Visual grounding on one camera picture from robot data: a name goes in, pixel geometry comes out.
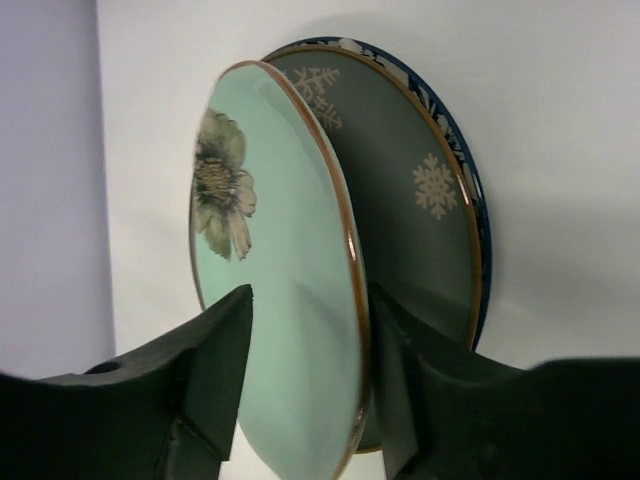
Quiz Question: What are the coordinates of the mint green flower plate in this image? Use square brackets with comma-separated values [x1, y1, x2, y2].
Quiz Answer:
[190, 61, 370, 479]

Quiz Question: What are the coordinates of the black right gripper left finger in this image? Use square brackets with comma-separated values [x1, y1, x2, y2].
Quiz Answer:
[1, 285, 253, 480]

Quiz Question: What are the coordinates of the dark grey snowflake plate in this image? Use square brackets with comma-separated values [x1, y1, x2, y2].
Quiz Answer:
[262, 45, 485, 454]

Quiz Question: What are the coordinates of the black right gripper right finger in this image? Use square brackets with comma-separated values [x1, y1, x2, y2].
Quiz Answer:
[369, 284, 639, 479]

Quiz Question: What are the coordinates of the blue floral patterned plate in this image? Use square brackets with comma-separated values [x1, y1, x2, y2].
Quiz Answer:
[273, 34, 494, 349]

